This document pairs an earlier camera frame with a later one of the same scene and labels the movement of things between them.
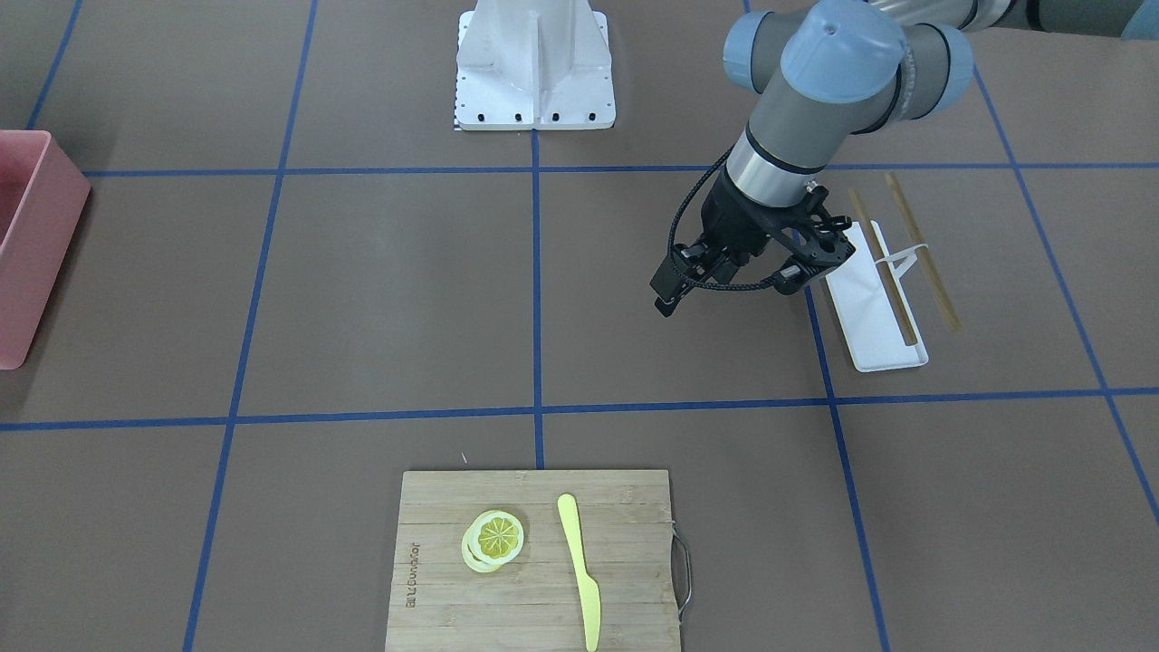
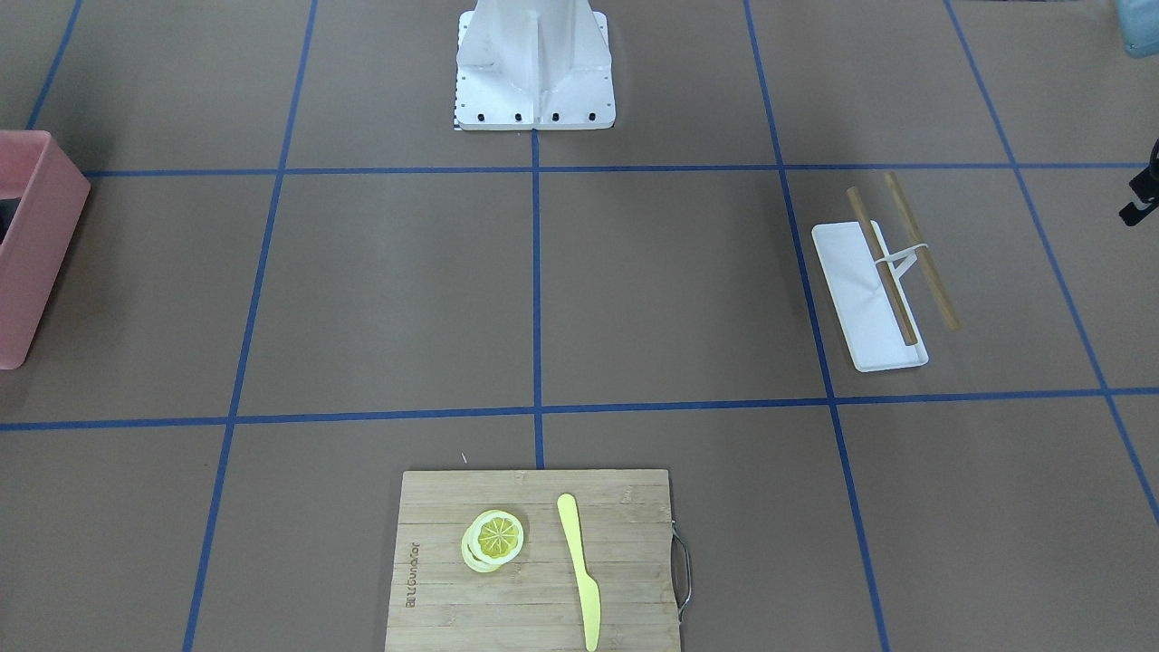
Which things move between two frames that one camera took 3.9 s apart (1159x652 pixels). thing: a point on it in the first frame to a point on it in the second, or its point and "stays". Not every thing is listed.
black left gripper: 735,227 to 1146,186
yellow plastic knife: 589,593 stays
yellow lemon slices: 493,538 stays
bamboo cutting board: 440,603 stays
